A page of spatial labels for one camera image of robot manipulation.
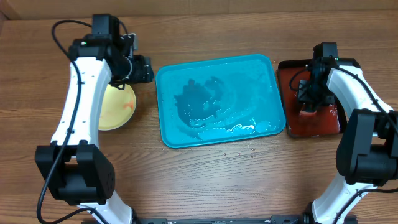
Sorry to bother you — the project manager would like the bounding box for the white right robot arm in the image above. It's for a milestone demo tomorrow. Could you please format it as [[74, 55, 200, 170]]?
[[295, 42, 397, 223]]

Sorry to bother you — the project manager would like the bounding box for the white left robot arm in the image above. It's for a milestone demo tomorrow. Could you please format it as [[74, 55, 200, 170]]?
[[35, 14, 154, 223]]

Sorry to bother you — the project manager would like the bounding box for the teal plastic tray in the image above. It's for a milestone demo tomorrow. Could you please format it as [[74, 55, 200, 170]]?
[[155, 54, 286, 149]]

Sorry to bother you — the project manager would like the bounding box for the orange sponge with dark scourer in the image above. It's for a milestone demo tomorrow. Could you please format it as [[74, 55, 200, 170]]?
[[299, 104, 317, 118]]

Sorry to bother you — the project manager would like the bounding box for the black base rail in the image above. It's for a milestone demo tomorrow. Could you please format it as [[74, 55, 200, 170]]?
[[138, 215, 300, 224]]

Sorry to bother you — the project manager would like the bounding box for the yellow-green plate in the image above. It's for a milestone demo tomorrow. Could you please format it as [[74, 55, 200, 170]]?
[[98, 85, 137, 131]]

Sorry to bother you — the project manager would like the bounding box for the dark red black-rimmed tray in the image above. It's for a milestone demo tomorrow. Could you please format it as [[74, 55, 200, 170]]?
[[277, 59, 347, 138]]

